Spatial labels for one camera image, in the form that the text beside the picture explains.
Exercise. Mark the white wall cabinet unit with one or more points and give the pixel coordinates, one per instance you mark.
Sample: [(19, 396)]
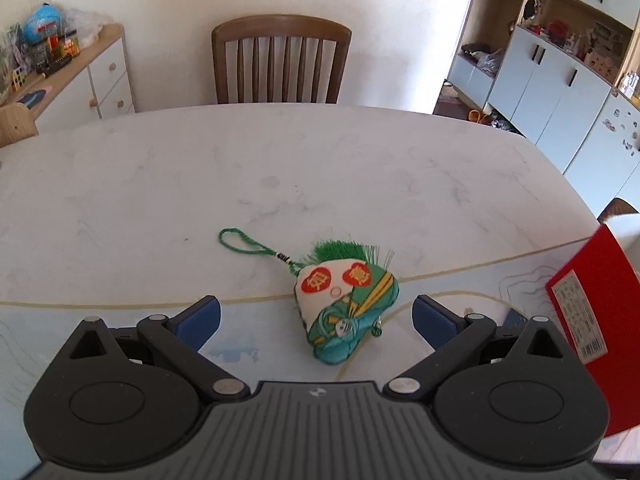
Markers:
[(564, 74)]

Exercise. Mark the white wooden sideboard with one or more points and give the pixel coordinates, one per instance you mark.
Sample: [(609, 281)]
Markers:
[(94, 86)]

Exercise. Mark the wooden dining chair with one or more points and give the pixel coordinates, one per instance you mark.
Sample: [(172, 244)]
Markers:
[(279, 58)]

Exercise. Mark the red cardboard storage box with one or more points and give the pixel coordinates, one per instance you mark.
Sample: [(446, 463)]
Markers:
[(596, 297)]

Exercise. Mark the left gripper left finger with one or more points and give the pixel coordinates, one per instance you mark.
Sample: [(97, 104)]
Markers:
[(174, 344)]

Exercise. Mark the wooden chair back left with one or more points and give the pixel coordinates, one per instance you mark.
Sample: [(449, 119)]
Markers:
[(16, 124)]

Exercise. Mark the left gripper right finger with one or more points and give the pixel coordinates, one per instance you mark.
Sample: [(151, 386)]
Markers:
[(458, 341)]

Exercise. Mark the green embroidered sachet pouch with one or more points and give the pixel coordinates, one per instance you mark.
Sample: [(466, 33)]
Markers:
[(342, 289)]

